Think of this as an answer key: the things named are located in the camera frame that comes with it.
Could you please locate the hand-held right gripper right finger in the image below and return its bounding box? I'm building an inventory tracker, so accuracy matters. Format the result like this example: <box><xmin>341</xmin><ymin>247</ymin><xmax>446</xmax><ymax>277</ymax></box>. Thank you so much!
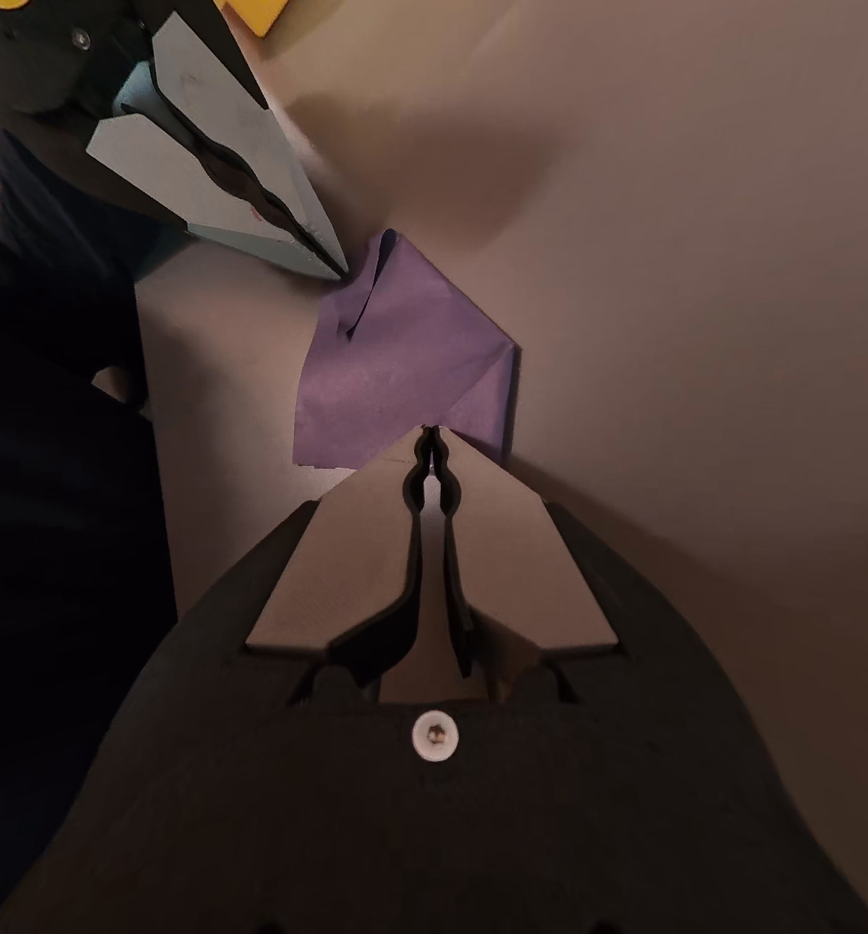
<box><xmin>433</xmin><ymin>425</ymin><xmax>619</xmax><ymax>703</ymax></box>

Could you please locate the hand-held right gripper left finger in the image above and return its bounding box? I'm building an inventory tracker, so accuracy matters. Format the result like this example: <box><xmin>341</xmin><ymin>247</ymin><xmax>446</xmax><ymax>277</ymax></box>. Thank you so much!
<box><xmin>244</xmin><ymin>425</ymin><xmax>435</xmax><ymax>688</ymax></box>

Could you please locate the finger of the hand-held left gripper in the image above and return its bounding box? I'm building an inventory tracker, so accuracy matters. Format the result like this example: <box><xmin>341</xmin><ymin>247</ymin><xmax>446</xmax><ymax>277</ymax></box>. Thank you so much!
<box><xmin>86</xmin><ymin>113</ymin><xmax>344</xmax><ymax>282</ymax></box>
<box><xmin>113</xmin><ymin>9</ymin><xmax>349</xmax><ymax>282</ymax></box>

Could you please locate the purple paper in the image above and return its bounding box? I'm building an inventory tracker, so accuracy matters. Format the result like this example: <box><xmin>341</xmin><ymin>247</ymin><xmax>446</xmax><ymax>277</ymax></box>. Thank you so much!
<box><xmin>291</xmin><ymin>228</ymin><xmax>521</xmax><ymax>469</ymax></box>

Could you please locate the yellow paper sheet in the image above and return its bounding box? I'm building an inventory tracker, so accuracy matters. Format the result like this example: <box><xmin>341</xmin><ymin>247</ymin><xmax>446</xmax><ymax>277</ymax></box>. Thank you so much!
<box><xmin>214</xmin><ymin>0</ymin><xmax>290</xmax><ymax>37</ymax></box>

